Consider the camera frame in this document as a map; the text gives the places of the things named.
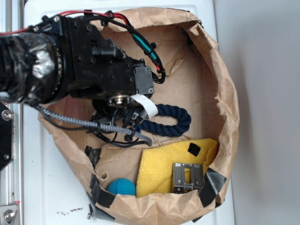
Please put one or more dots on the yellow cloth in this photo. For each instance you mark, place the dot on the yellow cloth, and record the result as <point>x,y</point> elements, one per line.
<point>164,164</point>

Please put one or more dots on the grey metal bracket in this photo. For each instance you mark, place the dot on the grey metal bracket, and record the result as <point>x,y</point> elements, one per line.
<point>186,177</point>

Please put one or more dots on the aluminium extrusion rail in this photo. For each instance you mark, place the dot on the aluminium extrusion rail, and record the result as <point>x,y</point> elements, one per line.
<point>11,182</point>

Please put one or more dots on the metal corner bracket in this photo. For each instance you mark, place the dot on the metal corner bracket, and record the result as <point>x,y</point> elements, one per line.
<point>9,215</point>

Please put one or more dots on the black octagonal mount plate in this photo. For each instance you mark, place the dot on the black octagonal mount plate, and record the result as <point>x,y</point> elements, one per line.
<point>6,136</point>

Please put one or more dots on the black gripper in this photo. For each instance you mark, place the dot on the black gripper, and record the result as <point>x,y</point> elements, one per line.
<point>92,67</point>

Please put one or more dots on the blue ball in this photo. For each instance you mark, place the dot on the blue ball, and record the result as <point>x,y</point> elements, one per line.
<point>122,186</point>

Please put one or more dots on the brown paper bag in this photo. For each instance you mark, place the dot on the brown paper bag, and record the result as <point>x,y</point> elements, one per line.
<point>198,81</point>

